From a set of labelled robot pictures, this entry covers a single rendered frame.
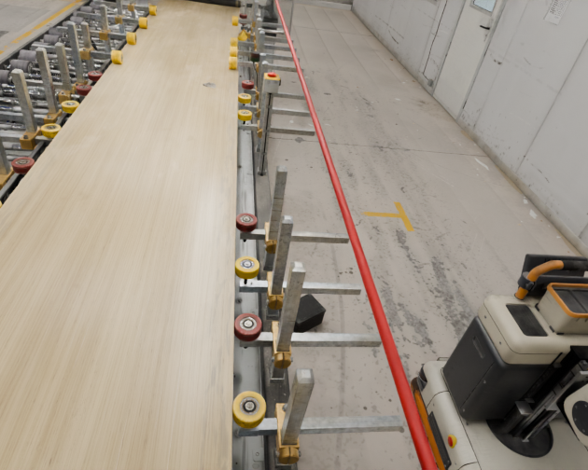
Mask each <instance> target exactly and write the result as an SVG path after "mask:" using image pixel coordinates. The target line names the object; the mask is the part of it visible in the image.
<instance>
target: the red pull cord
mask: <svg viewBox="0 0 588 470"><path fill-rule="evenodd" d="M274 1H275V3H276V6H277V9H278V13H279V16H280V19H281V22H282V24H283V28H284V31H285V34H286V37H287V42H288V45H289V48H290V51H291V54H292V58H293V61H294V63H295V66H296V69H297V73H298V76H299V79H300V82H301V86H302V90H303V93H304V96H305V99H306V102H307V105H308V108H309V111H310V114H311V117H312V121H313V123H314V126H315V131H316V135H317V138H318V141H319V143H320V146H321V150H322V153H323V156H324V159H325V162H326V165H327V168H328V171H329V176H330V180H331V183H332V185H333V188H334V191H335V194H336V198H337V201H338V203H339V206H340V209H341V213H342V216H343V221H344V223H345V227H346V230H347V233H348V236H349V239H350V242H351V245H352V248H353V251H354V254H355V258H356V261H357V265H358V268H359V272H360V275H361V278H362V281H363V283H364V287H365V290H366V293H367V296H368V299H369V302H370V305H371V310H372V313H373V316H374V320H375V323H376V325H377V328H378V331H379V335H380V338H381V341H382V343H383V346H384V350H385V355H386V358H387V361H388V364H389V367H390V370H391V373H392V376H393V380H394V382H395V385H396V388H397V391H398V395H399V400H400V403H401V405H402V409H403V412H404V415H405V418H406V421H407V424H408V427H409V430H410V433H411V436H412V439H413V444H414V447H415V450H416V453H417V457H418V460H419V463H420V465H421V468H422V470H438V467H437V465H436V462H435V459H434V456H433V453H432V450H431V447H430V445H429V442H428V439H427V435H426V432H425V429H424V426H423V423H422V421H421V418H420V415H419V412H418V409H417V406H416V404H415V401H414V399H413V394H412V391H411V388H410V385H409V382H408V380H407V377H406V374H405V371H404V368H403V365H402V363H401V361H400V358H399V353H398V350H397V347H396V344H395V341H394V339H393V336H392V333H391V330H390V327H389V324H388V322H387V320H386V317H385V312H384V309H383V306H382V303H381V300H380V298H379V295H378V292H377V289H376V286H375V284H374V281H373V278H372V276H371V271H370V268H369V265H368V262H367V259H366V257H365V254H364V251H363V248H362V246H361V243H360V240H359V237H358V235H357V230H356V227H355V224H354V221H353V218H352V215H351V213H350V210H349V208H348V205H347V202H346V199H345V196H344V194H343V189H342V186H341V183H340V180H339V177H338V174H337V173H336V170H335V167H334V164H333V161H332V158H331V155H330V152H329V148H328V145H327V142H326V139H325V136H324V134H323V132H322V129H321V126H320V123H319V120H318V117H317V114H316V111H315V107H314V104H313V101H312V98H311V96H310V93H309V90H308V88H307V85H306V82H305V79H304V76H303V73H302V70H301V66H300V63H299V60H298V58H297V55H296V52H295V49H294V47H293V44H292V41H291V38H290V35H289V32H288V29H287V25H286V22H285V20H284V17H283V14H282V11H281V8H280V6H279V3H278V0H274Z"/></svg>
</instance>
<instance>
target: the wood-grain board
mask: <svg viewBox="0 0 588 470"><path fill-rule="evenodd" d="M156 6H157V16H154V15H150V14H149V15H148V16H147V29H143V28H140V27H139V28H138V29H137V31H136V32H135V33H136V39H137V41H136V45H129V44H128V43H127V44H126V45H125V47H124V48H123V49H122V53H123V64H115V63H111V64H110V66H109V67H108V68H107V69H106V71H105V72H104V74H103V75H102V76H101V78H100V79H99V80H98V81H97V83H96V84H95V85H94V87H93V88H92V89H91V91H90V92H89V94H88V95H87V96H86V97H85V99H84V100H83V101H82V103H81V104H80V105H79V107H78V108H77V109H76V111H75V112H74V113H73V115H72V116H71V117H70V118H69V119H68V120H67V121H66V123H65V124H64V125H63V127H62V128H61V130H60V131H59V132H58V134H57V135H56V136H55V137H54V139H53V140H52V141H51V143H50V144H49V146H48V147H47V148H46V149H45V151H44V152H43V153H42V155H41V156H40V157H39V159H38V160H37V161H36V162H35V164H34V165H33V167H32V168H31V169H30V171H29V172H28V173H27V174H26V175H25V176H24V177H23V179H22V180H21V182H20V183H19V184H18V186H17V187H16V188H15V189H14V191H13V192H12V193H11V195H10V196H9V197H8V199H7V200H6V201H5V203H4V204H3V205H2V207H1V208H0V470H231V448H232V394H233V340H234V286H235V231H236V177H237V123H238V69H239V66H237V69H236V70H234V69H229V57H230V53H229V51H230V46H231V44H230V42H231V37H235V38H237V36H238V34H239V22H238V26H234V25H231V24H232V21H231V20H232V16H237V17H238V20H239V15H240V10H237V9H229V8H223V7H210V6H202V5H195V4H189V3H181V2H175V1H167V0H160V1H159V3H158V4H157V5H156ZM207 82H210V83H212V82H213V83H215V84H216V88H214V89H213V88H209V87H206V86H203V83H207Z"/></svg>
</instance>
